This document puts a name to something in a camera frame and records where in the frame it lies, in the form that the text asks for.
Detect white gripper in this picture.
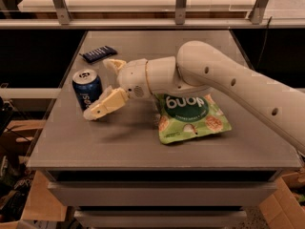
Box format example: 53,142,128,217
83,59,150,120

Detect blue pepsi can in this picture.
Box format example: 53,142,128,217
72,69,102,111

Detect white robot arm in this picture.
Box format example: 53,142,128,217
83,41,305,155

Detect dark blue snack bar wrapper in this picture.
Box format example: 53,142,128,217
82,46,117,64

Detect green snack bag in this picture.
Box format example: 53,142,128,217
155,94,232,144

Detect grey drawer cabinet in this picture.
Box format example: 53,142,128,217
27,30,302,229

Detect cardboard sheet left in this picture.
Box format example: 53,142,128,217
21,171,67,221

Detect cardboard box right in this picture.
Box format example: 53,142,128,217
259,170,305,229

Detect metal shelf frame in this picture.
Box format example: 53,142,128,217
0,0,305,30

